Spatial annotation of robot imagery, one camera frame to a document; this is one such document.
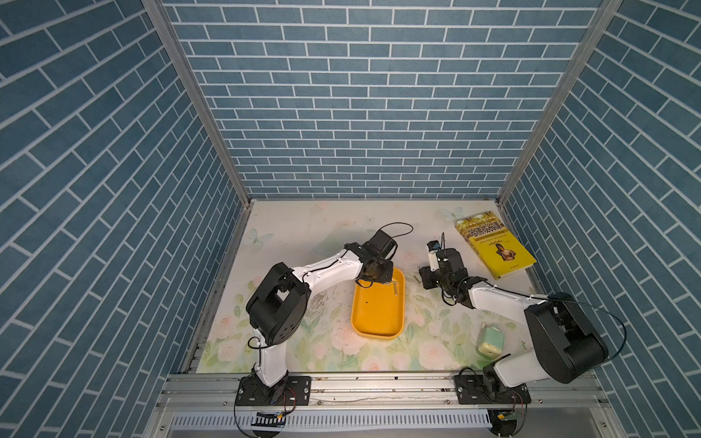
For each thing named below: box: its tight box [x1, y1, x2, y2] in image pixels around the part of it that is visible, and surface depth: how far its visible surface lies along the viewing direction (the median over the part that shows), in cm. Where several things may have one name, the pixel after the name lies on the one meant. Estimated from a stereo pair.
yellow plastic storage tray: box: [350, 267, 407, 341], surface depth 89 cm
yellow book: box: [455, 210, 537, 281], surface depth 104 cm
